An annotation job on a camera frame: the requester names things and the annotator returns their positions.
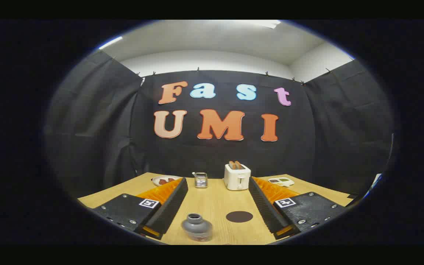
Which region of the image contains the wooden table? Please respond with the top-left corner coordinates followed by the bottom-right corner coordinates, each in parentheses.
top-left (78, 172), bottom-right (354, 245)

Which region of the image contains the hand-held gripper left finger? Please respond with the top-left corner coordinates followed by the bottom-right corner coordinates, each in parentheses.
top-left (92, 177), bottom-right (189, 240)

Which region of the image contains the white plate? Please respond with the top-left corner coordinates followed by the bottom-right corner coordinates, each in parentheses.
top-left (152, 175), bottom-right (181, 187)

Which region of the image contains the silver juice bottle red label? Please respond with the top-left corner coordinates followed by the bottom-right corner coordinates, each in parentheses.
top-left (181, 213), bottom-right (213, 242)

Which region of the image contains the round dark brown coaster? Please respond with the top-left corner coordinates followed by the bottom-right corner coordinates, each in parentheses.
top-left (226, 211), bottom-right (254, 223)

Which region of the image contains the black backdrop cloth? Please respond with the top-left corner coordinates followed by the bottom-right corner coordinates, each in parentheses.
top-left (45, 50), bottom-right (395, 199)

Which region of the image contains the white toaster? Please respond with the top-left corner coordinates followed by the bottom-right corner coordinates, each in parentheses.
top-left (224, 163), bottom-right (251, 191)

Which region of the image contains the white compartment tray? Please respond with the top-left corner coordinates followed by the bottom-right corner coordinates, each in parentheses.
top-left (268, 177), bottom-right (295, 187)

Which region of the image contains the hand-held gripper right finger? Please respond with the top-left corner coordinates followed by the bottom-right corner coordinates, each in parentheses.
top-left (248, 176), bottom-right (346, 240)

